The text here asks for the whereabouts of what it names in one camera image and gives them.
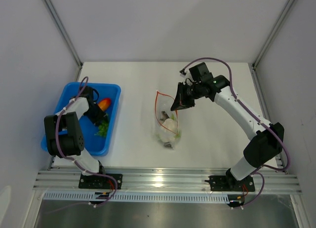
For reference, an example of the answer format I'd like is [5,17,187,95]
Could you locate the grey toy fish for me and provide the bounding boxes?
[159,111,170,122]

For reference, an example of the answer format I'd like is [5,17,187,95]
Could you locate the aluminium front frame rail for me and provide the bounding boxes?
[33,167,302,195]

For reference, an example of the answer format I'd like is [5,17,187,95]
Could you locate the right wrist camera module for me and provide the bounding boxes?
[179,69,190,77]

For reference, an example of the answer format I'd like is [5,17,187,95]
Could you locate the right side aluminium rail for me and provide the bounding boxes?
[248,64,288,174]

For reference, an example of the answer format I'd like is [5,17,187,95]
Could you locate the aluminium corner post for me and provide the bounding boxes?
[252,0,298,70]
[42,0,83,68]

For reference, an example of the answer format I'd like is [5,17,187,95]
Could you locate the orange red toy mango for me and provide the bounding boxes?
[98,98,112,112]

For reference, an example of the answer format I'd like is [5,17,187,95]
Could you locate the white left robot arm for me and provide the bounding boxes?
[44,86,108,189]

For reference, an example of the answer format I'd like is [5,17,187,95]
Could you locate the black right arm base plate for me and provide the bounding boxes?
[205,175,255,192]

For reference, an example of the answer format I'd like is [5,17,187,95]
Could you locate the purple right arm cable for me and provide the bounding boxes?
[181,57,292,210]

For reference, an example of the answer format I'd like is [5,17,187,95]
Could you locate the blue plastic bin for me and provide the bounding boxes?
[41,82,121,158]

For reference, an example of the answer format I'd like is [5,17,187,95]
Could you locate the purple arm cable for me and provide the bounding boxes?
[181,57,292,210]
[55,76,118,213]

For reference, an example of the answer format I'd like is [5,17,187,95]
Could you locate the clear orange-zipper zip bag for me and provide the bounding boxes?
[153,90,181,150]

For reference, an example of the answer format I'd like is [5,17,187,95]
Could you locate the left aluminium corner post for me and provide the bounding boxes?
[42,0,83,68]

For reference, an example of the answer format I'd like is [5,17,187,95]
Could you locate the right aluminium corner post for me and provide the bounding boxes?
[252,0,298,70]

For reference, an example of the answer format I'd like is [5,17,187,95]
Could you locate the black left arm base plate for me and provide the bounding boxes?
[79,174,123,190]

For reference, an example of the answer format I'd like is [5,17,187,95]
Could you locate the white green toy cauliflower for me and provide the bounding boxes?
[158,115,181,144]

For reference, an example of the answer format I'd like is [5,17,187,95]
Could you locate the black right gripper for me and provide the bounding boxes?
[170,82,202,112]

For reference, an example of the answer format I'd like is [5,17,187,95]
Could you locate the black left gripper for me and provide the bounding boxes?
[84,103,107,127]

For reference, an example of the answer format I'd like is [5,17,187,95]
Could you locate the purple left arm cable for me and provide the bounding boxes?
[55,76,118,213]

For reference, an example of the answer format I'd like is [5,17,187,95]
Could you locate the white slotted cable duct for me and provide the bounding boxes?
[43,191,230,204]

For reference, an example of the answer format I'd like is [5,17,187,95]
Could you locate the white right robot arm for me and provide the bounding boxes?
[171,62,284,190]

